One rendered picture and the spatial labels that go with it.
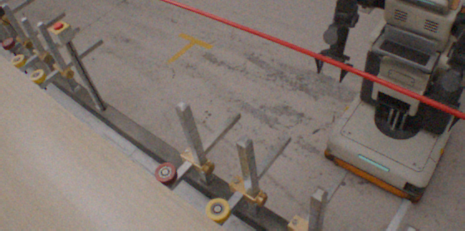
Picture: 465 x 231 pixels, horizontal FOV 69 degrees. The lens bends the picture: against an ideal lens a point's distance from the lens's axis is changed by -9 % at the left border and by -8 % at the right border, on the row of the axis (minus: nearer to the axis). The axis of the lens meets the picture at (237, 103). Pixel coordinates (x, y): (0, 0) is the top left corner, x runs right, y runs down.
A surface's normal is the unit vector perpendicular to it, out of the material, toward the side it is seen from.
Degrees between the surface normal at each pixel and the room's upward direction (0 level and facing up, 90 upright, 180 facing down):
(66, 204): 0
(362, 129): 0
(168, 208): 0
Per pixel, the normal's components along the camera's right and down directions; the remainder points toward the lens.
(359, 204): -0.11, -0.67
